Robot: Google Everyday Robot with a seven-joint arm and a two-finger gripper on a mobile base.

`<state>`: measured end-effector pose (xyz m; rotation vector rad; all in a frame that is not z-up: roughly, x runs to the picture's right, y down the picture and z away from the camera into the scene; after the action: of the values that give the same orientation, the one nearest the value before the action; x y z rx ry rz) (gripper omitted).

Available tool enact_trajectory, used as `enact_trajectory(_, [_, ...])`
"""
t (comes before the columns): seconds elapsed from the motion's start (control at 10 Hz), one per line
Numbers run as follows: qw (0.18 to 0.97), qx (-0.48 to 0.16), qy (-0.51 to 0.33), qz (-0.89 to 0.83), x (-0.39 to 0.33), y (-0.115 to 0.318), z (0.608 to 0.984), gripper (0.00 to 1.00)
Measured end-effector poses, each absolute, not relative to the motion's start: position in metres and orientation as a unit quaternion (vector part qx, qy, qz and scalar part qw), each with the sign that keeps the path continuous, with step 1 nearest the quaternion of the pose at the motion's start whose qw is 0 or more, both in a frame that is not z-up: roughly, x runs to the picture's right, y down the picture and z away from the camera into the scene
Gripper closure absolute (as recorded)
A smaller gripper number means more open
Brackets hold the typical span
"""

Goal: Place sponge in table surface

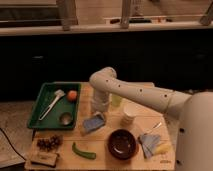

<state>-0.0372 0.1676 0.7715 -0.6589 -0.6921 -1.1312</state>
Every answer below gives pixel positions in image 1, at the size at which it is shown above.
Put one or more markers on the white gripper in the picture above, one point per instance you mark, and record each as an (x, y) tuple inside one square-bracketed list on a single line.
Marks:
[(99, 103)]

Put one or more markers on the blue sponge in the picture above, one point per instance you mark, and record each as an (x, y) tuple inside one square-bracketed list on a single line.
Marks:
[(93, 123)]

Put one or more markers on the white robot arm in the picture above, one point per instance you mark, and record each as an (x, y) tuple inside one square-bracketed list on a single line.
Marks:
[(194, 148)]

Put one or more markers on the light green cup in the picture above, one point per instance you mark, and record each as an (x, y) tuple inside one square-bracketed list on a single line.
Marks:
[(116, 100)]

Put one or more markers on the orange ball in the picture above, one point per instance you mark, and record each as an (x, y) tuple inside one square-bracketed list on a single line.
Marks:
[(71, 95)]

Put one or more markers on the small metal bowl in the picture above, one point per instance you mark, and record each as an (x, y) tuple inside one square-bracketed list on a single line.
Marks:
[(65, 118)]

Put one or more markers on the dark brown bowl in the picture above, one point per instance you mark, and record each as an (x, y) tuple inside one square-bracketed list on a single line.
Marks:
[(122, 144)]

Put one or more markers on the green pepper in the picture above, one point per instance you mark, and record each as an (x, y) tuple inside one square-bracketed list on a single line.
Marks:
[(84, 154)]

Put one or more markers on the white dish brush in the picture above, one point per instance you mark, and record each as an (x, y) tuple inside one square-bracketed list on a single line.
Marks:
[(58, 95)]

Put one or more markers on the green plastic tray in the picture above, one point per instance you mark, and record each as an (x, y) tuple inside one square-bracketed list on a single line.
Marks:
[(45, 97)]

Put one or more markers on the bunch of dark grapes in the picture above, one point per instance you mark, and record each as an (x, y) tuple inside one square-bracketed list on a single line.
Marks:
[(49, 144)]

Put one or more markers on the metal spoon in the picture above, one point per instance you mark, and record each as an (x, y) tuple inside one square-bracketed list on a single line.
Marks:
[(154, 127)]

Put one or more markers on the blue cloth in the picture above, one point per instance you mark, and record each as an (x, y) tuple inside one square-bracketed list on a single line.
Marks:
[(149, 143)]

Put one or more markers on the yellow banana toy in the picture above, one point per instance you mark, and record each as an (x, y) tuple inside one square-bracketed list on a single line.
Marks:
[(162, 148)]

